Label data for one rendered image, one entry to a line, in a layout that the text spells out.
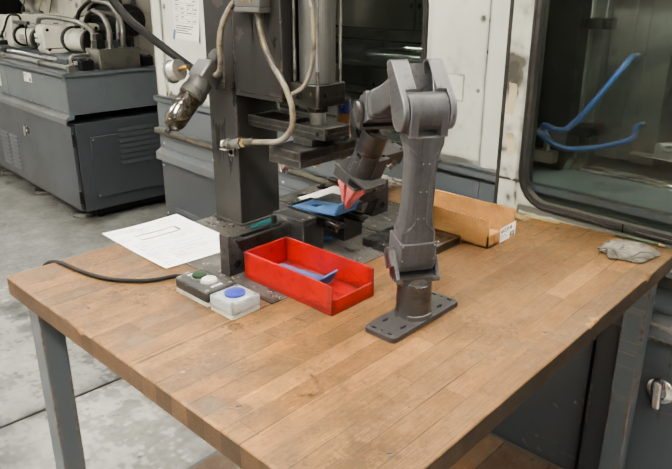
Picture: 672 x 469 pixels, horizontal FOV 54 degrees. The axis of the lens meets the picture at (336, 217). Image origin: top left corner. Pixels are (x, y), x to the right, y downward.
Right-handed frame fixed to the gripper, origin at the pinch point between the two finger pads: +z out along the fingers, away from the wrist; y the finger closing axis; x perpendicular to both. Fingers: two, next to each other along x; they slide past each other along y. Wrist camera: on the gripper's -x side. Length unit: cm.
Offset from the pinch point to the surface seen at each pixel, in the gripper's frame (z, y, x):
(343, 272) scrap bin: 3.5, -13.5, 12.8
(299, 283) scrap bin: 2.8, -12.3, 24.3
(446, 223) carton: 2.8, -12.9, -24.2
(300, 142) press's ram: -7.4, 15.4, 3.5
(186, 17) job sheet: 37, 162, -73
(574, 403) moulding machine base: 45, -58, -58
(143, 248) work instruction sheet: 25.3, 28.0, 30.3
